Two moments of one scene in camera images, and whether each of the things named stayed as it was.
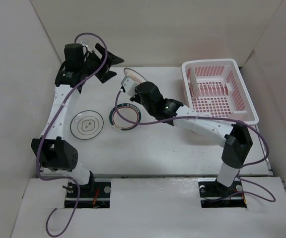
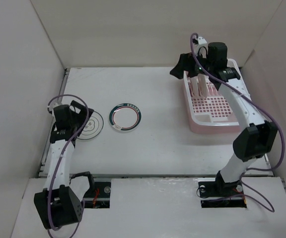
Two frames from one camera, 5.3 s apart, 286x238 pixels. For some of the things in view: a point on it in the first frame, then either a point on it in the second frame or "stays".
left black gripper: (105, 74) -> (81, 115)
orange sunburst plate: (134, 75) -> (202, 84)
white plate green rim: (129, 110) stays
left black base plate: (93, 195) stays
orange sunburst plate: (193, 83) stays
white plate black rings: (86, 125) stays
